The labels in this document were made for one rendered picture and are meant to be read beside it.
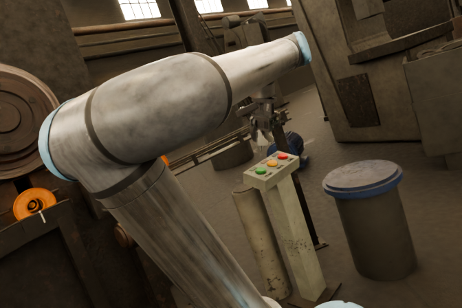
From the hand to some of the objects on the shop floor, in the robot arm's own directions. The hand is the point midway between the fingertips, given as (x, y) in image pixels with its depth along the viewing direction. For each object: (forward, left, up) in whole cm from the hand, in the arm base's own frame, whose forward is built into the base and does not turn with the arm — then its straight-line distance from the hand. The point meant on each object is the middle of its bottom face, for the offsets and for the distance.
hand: (259, 146), depth 117 cm
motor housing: (+59, +40, -68) cm, 98 cm away
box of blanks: (-21, -188, -76) cm, 204 cm away
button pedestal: (+5, -4, -70) cm, 70 cm away
